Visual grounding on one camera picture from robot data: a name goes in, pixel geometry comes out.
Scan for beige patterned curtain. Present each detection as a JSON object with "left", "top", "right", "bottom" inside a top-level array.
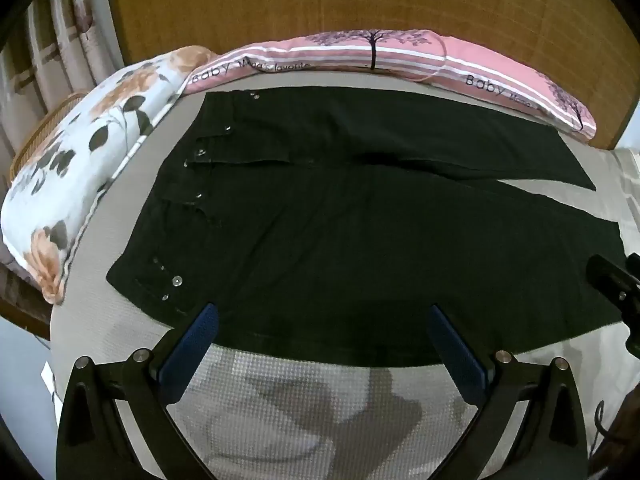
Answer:
[{"left": 0, "top": 0, "right": 126, "bottom": 161}]

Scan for black cable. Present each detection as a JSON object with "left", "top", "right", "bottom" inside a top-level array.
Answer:
[{"left": 594, "top": 399, "right": 627, "bottom": 445}]

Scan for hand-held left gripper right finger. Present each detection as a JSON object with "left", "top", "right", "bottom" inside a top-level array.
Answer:
[{"left": 427, "top": 303, "right": 590, "bottom": 480}]

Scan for light grey cloth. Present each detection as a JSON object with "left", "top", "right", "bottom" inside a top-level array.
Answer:
[{"left": 607, "top": 147, "right": 640, "bottom": 261}]

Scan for dark wooden bed frame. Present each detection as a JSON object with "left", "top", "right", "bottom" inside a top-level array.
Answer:
[{"left": 0, "top": 260, "right": 53, "bottom": 341}]

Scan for black pants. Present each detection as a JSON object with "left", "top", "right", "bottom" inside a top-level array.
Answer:
[{"left": 106, "top": 89, "right": 628, "bottom": 368}]

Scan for pink striped tree-print pillow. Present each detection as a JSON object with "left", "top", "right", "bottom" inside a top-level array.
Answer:
[
  {"left": 439, "top": 34, "right": 597, "bottom": 142},
  {"left": 184, "top": 29, "right": 448, "bottom": 96}
]

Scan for wooden headboard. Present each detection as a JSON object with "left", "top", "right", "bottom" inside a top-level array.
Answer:
[{"left": 105, "top": 0, "right": 636, "bottom": 151}]

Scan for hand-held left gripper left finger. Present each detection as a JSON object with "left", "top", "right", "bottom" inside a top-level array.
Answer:
[{"left": 56, "top": 303, "right": 221, "bottom": 480}]

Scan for grey woven bed mat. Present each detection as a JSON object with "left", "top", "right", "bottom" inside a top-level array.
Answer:
[{"left": 50, "top": 72, "right": 640, "bottom": 480}]

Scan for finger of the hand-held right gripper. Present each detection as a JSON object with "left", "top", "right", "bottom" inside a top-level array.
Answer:
[{"left": 586, "top": 254, "right": 640, "bottom": 356}]

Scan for white floral pillow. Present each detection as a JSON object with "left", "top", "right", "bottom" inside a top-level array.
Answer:
[{"left": 0, "top": 45, "right": 221, "bottom": 306}]

